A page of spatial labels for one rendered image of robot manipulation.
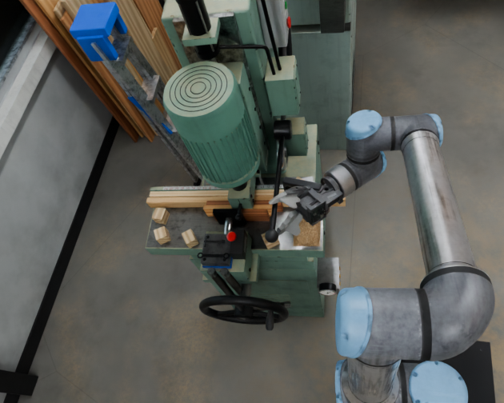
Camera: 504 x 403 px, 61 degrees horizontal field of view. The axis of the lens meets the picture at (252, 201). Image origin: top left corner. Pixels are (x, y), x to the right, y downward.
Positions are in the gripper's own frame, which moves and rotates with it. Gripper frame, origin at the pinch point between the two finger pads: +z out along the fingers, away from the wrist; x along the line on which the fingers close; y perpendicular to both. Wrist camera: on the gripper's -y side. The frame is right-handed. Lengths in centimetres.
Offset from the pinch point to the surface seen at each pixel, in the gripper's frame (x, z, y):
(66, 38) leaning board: 5, 13, -167
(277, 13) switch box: -39, -26, -25
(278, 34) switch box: -32.8, -26.5, -26.3
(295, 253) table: 23.2, -5.9, 0.2
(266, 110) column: -11.5, -18.8, -26.2
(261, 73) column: -26.4, -17.6, -23.5
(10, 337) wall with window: 93, 114, -90
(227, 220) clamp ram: 13.6, 6.5, -18.1
